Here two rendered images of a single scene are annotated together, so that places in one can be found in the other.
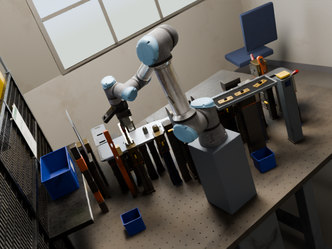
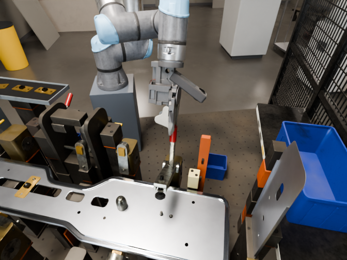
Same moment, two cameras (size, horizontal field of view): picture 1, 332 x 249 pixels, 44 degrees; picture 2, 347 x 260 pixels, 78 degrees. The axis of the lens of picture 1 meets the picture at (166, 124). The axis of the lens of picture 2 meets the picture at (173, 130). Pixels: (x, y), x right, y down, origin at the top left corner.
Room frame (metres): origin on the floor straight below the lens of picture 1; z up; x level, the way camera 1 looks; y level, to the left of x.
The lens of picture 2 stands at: (2.60, 0.41, 1.61)
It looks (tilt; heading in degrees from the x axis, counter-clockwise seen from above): 41 degrees down; 200
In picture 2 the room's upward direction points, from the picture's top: straight up
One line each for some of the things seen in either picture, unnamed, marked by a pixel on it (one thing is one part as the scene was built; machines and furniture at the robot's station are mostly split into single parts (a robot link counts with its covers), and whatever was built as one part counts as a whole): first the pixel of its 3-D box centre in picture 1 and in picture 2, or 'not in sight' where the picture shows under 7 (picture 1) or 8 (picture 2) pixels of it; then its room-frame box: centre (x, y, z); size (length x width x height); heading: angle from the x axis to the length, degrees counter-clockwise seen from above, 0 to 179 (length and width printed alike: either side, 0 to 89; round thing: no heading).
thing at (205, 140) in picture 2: (120, 165); (199, 187); (2.14, 0.34, 0.95); 0.03 x 0.01 x 0.50; 98
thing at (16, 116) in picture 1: (23, 131); not in sight; (2.33, 0.82, 1.30); 0.23 x 0.02 x 0.31; 8
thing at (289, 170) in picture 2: (78, 135); (269, 205); (2.29, 0.53, 1.17); 0.12 x 0.01 x 0.34; 8
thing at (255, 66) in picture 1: (262, 83); not in sight; (2.65, -0.76, 0.88); 0.14 x 0.09 x 0.36; 8
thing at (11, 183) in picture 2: not in sight; (28, 206); (2.38, -0.28, 0.84); 0.12 x 0.05 x 0.29; 8
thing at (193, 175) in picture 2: (127, 170); (191, 202); (2.17, 0.32, 0.88); 0.04 x 0.04 x 0.37; 8
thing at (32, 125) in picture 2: (224, 131); (53, 156); (2.17, -0.32, 0.90); 0.05 x 0.05 x 0.40; 8
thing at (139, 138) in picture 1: (196, 110); (21, 188); (2.38, -0.22, 1.00); 1.38 x 0.22 x 0.02; 98
